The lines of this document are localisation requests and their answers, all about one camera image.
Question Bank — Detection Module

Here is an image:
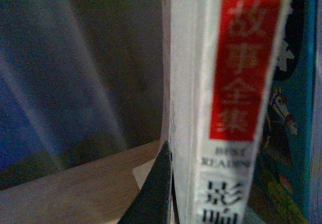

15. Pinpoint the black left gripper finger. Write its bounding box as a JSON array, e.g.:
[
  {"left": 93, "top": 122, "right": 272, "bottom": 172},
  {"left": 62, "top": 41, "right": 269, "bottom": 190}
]
[{"left": 118, "top": 141, "right": 173, "bottom": 224}]

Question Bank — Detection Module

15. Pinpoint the white book with red spine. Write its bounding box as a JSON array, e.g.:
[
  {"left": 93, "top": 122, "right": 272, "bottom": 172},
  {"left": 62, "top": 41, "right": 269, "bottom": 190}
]
[{"left": 162, "top": 0, "right": 291, "bottom": 223}]

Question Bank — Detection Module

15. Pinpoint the left wooden shelf cabinet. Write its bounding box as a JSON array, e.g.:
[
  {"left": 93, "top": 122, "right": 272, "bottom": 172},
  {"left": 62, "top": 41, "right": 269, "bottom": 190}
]
[{"left": 1, "top": 141, "right": 159, "bottom": 223}]

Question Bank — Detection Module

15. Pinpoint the dark pleated curtain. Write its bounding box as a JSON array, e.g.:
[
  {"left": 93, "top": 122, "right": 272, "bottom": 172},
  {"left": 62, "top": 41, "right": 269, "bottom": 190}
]
[{"left": 1, "top": 0, "right": 163, "bottom": 190}]

